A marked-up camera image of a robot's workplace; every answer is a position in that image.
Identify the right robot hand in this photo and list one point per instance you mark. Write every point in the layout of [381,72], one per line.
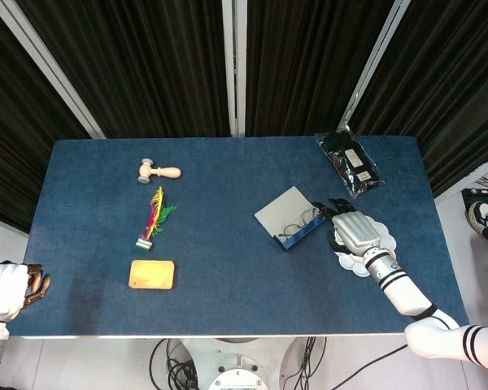
[355,233]

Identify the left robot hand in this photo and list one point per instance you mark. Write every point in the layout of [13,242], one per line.
[2,290]

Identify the blue rectangular box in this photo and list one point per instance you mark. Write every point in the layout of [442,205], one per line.
[278,213]

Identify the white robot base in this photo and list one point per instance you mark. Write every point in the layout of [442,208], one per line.
[238,365]

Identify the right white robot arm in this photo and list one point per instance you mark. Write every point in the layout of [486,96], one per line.
[406,294]

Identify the white flower-shaped paint palette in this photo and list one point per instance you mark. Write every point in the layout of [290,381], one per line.
[349,265]

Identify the black item in plastic bag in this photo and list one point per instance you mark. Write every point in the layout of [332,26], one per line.
[351,162]

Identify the black electronic device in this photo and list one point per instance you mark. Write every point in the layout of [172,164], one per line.
[477,194]

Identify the black and white sneaker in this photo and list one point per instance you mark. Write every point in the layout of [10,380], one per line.
[484,219]

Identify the blue table cloth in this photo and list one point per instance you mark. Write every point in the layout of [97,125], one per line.
[227,292]

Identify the black curtain panel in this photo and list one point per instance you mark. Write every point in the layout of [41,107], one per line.
[146,69]
[451,81]
[12,142]
[301,69]

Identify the yellow sponge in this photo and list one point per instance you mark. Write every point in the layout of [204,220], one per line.
[151,275]

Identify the colourful feather shuttlecock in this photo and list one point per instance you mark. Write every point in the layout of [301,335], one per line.
[152,221]

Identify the small wooden mallet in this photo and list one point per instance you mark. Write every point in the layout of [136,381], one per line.
[162,172]

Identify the white frame post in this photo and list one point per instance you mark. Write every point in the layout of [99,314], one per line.
[49,69]
[235,69]
[370,69]

